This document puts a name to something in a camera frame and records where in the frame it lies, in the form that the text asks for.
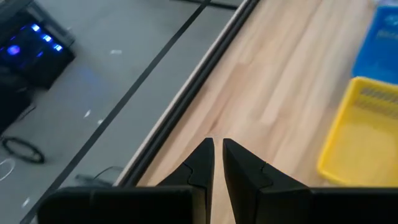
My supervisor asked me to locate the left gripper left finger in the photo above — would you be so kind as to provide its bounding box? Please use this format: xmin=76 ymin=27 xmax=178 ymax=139
xmin=36 ymin=138 xmax=216 ymax=224

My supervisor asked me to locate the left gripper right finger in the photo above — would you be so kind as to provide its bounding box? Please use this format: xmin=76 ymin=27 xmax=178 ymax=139
xmin=222 ymin=138 xmax=398 ymax=224

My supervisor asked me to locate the yellow plastic basket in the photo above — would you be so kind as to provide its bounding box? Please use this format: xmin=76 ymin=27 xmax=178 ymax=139
xmin=316 ymin=76 xmax=398 ymax=188

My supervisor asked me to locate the blue plastic basket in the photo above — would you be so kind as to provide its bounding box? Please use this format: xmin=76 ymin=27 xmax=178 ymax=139
xmin=351 ymin=2 xmax=398 ymax=85

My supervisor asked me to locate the computer tower with blue lights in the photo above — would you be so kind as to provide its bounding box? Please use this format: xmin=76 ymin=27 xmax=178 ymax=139
xmin=0 ymin=0 xmax=76 ymax=91

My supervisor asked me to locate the long black floor cable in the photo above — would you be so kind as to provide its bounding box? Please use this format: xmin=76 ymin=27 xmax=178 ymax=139
xmin=74 ymin=166 xmax=124 ymax=188

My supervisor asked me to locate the black cable coil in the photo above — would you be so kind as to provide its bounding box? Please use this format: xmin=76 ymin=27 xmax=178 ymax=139
xmin=1 ymin=136 xmax=46 ymax=165

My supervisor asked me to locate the white cable bundle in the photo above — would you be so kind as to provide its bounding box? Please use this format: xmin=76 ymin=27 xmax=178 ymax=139
xmin=0 ymin=157 xmax=16 ymax=182

